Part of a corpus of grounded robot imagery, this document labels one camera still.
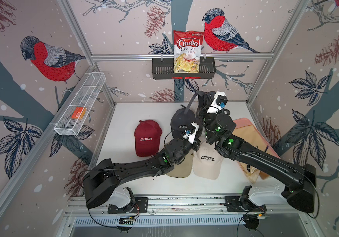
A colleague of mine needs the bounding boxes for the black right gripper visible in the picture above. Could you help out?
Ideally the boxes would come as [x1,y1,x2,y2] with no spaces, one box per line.
[197,97,226,144]

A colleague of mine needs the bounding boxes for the cream Colorado baseball cap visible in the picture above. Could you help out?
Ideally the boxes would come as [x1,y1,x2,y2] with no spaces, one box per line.
[192,141,224,180]

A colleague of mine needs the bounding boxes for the khaki baseball cap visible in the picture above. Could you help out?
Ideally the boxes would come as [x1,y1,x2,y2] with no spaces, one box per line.
[167,151,193,178]

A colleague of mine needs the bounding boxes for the dark grey baseball cap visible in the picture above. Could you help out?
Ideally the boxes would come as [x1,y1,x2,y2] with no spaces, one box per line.
[170,105,196,139]

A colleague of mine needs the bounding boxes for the red baseball cap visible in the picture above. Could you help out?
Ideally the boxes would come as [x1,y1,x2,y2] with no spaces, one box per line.
[134,119,162,157]

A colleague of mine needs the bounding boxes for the black baseball cap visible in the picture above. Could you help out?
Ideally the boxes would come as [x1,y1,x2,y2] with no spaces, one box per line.
[183,91,216,118]

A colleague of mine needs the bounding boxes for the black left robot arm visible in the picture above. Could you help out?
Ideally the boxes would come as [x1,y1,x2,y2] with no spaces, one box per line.
[83,138,201,209]

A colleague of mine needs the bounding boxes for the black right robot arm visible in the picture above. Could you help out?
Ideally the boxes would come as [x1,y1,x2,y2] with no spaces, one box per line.
[197,102,319,213]

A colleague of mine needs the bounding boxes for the Chuba cassava chips bag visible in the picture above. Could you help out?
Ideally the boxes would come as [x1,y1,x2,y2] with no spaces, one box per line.
[173,31,204,74]

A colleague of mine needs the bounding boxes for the orange box in basket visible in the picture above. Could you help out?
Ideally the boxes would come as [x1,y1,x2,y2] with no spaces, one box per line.
[71,107,87,120]

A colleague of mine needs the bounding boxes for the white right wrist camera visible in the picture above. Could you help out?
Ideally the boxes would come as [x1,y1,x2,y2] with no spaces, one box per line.
[207,91,228,114]

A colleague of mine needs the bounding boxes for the black wall basket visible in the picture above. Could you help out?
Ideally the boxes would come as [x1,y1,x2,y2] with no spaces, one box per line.
[152,58,216,80]

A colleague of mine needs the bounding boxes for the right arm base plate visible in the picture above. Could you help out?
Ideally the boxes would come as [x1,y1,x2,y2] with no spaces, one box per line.
[224,196,267,212]

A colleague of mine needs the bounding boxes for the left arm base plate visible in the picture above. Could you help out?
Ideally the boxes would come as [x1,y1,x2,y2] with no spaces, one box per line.
[107,197,148,214]

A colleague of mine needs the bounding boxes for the white wire wall basket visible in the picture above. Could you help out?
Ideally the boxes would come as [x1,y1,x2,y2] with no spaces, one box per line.
[54,72,106,136]

